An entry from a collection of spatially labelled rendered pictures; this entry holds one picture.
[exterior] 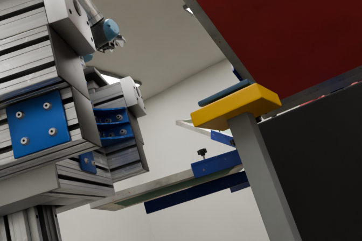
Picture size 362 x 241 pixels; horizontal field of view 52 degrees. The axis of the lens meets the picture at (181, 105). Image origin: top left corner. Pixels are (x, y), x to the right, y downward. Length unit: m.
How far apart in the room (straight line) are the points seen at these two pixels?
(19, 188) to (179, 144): 5.70
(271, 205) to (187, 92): 5.76
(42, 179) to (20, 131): 0.12
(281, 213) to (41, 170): 0.41
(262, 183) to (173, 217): 5.87
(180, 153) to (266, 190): 5.71
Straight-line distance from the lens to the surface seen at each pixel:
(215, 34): 1.37
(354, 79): 1.70
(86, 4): 1.48
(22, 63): 0.61
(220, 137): 2.60
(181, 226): 6.43
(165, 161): 6.49
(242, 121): 0.65
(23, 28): 0.63
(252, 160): 0.64
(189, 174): 1.70
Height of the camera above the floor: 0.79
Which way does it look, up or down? 17 degrees up
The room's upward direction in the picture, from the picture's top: 18 degrees counter-clockwise
